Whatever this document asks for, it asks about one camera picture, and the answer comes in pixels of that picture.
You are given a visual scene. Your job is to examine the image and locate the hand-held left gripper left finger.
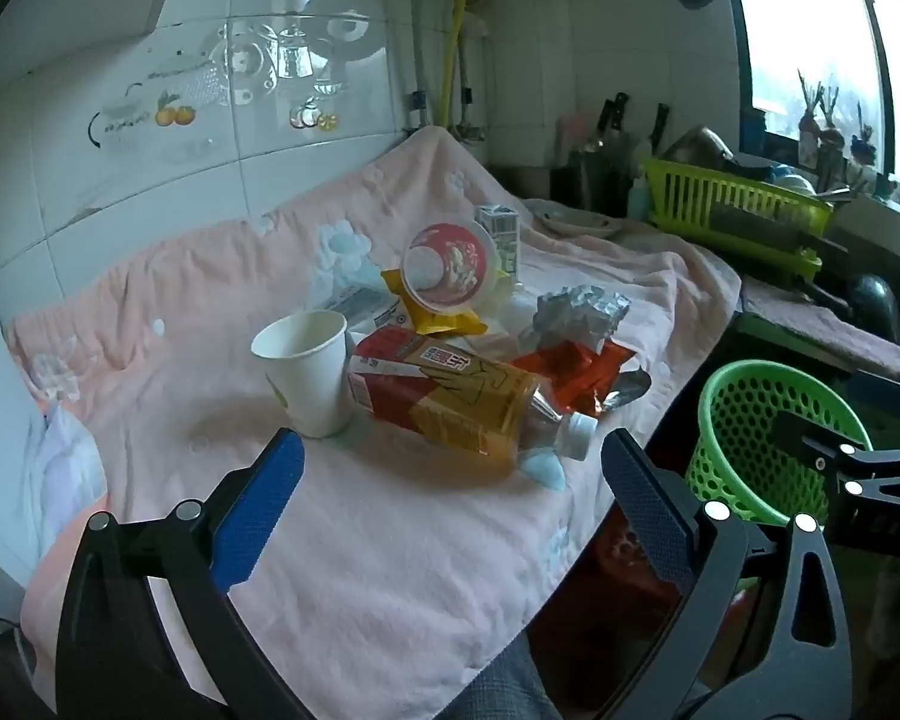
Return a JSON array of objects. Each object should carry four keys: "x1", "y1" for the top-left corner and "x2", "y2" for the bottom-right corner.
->
[{"x1": 55, "y1": 427, "x2": 316, "y2": 720}]

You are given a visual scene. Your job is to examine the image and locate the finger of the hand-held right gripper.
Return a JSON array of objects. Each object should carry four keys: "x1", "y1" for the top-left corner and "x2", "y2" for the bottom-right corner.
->
[
  {"x1": 774, "y1": 409, "x2": 900, "y2": 548},
  {"x1": 847, "y1": 369, "x2": 900, "y2": 411}
]

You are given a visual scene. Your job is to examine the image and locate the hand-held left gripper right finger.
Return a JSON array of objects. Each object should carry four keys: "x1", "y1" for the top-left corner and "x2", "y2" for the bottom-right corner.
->
[{"x1": 600, "y1": 429, "x2": 852, "y2": 720}]

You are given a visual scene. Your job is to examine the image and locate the green mesh basket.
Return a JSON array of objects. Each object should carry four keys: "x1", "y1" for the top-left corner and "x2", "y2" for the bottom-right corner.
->
[{"x1": 684, "y1": 360, "x2": 873, "y2": 527}]

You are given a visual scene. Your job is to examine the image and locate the white paper cup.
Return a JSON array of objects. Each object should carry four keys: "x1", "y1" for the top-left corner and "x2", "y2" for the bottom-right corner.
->
[{"x1": 251, "y1": 310, "x2": 351, "y2": 440}]

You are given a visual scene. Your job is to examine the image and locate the red snack wrapper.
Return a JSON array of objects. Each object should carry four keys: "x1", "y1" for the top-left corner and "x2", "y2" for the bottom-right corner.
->
[{"x1": 510, "y1": 340, "x2": 652, "y2": 417}]

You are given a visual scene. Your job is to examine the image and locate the silver foil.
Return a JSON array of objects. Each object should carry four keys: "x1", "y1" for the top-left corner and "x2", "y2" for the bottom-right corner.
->
[{"x1": 531, "y1": 285, "x2": 632, "y2": 350}]

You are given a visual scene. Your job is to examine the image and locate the orange label plastic bottle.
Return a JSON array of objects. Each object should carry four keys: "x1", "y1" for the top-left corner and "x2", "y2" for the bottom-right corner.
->
[{"x1": 347, "y1": 328, "x2": 599, "y2": 475}]

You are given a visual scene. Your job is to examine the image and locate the white snack packet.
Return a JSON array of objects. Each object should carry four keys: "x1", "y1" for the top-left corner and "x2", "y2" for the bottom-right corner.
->
[{"x1": 330, "y1": 285, "x2": 413, "y2": 335}]

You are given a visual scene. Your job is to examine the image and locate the yellow snack packet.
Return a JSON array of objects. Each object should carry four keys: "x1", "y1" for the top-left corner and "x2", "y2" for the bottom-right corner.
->
[{"x1": 381, "y1": 268, "x2": 490, "y2": 337}]

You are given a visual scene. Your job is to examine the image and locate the red white noodle cup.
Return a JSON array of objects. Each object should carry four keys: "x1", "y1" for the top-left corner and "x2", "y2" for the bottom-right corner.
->
[{"x1": 401, "y1": 221, "x2": 515, "y2": 314}]

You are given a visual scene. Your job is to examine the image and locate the brown towel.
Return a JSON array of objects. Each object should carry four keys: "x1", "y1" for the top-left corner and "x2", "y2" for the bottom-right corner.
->
[{"x1": 741, "y1": 276, "x2": 900, "y2": 380}]

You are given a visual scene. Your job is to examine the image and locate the pink flower blanket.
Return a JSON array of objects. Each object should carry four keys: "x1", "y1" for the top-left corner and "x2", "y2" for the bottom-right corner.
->
[{"x1": 4, "y1": 126, "x2": 743, "y2": 720}]

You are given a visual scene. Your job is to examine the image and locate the white plastic bag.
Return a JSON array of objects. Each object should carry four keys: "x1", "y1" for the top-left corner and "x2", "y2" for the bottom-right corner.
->
[{"x1": 30, "y1": 401, "x2": 110, "y2": 560}]

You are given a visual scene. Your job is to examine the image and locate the cleaver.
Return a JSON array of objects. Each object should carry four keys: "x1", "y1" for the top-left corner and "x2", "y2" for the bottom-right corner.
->
[{"x1": 709, "y1": 199, "x2": 848, "y2": 257}]

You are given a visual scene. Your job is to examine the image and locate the person's grey trouser leg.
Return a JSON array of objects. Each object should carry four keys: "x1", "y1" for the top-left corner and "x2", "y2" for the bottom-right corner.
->
[{"x1": 450, "y1": 630, "x2": 563, "y2": 720}]

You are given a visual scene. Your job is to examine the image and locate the lime green dish rack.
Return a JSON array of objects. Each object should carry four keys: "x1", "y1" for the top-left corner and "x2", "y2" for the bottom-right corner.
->
[{"x1": 641, "y1": 156, "x2": 833, "y2": 278}]

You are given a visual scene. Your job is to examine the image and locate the potted plant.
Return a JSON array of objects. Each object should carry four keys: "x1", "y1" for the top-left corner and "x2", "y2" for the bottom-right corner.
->
[{"x1": 795, "y1": 71, "x2": 845, "y2": 170}]

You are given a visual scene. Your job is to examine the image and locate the white plate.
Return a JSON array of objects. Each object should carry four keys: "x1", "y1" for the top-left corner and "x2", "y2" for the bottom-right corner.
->
[{"x1": 529, "y1": 208, "x2": 622, "y2": 239}]

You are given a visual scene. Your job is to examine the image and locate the metal pot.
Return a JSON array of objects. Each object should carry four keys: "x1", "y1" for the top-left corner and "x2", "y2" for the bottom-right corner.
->
[{"x1": 667, "y1": 127, "x2": 737, "y2": 160}]

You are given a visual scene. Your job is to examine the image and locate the small green white carton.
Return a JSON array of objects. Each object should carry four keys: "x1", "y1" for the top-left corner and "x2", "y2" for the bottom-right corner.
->
[{"x1": 476, "y1": 204, "x2": 522, "y2": 276}]

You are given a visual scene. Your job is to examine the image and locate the dark knife holder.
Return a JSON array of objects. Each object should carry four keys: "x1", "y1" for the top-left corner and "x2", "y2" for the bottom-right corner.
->
[{"x1": 551, "y1": 141, "x2": 646, "y2": 218}]

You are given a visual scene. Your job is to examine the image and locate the yellow pipe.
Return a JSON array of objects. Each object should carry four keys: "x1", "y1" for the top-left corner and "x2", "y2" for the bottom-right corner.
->
[{"x1": 437, "y1": 0, "x2": 471, "y2": 130}]

